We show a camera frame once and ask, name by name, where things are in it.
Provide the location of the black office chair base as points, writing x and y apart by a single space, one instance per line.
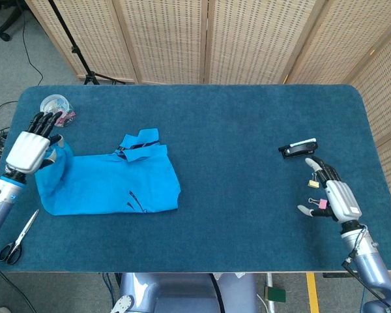
8 23

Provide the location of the black stapler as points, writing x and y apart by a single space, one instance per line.
298 151

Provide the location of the clear plastic clip jar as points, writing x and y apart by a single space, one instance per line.
53 102

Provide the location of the yellow floor tape strip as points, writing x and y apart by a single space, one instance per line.
311 290

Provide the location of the blue carpet table cover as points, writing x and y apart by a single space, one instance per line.
231 111

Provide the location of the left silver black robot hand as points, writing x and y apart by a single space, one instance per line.
27 151

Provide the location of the black tripod stand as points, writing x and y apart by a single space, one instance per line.
74 49

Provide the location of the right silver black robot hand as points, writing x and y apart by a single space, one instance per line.
343 202

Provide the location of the blue-grey robot torso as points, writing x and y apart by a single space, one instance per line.
182 293

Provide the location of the pink binder clip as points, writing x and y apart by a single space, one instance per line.
323 204

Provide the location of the green box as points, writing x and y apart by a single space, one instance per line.
275 294

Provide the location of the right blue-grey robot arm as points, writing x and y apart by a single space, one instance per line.
369 267

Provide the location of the yellow binder clip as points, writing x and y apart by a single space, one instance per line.
313 184

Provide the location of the blue printed T-shirt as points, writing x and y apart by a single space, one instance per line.
110 182

